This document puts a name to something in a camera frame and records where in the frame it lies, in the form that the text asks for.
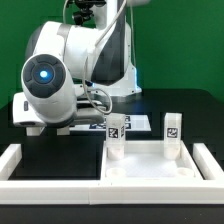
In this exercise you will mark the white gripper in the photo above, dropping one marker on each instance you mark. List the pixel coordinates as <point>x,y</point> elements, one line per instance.
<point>25,116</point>

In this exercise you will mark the white square table top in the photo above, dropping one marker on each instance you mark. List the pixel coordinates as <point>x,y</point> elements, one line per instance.
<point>145,160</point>

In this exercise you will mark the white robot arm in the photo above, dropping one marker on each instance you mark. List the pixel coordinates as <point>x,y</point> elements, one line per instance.
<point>65,63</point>

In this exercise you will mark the white U-shaped obstacle fence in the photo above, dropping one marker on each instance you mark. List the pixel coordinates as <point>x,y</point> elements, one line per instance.
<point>114,189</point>

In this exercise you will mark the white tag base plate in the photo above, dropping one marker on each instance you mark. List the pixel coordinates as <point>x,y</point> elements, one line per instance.
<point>132,123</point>

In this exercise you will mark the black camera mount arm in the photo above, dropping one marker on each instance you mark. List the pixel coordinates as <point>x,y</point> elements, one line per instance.
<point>85,13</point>

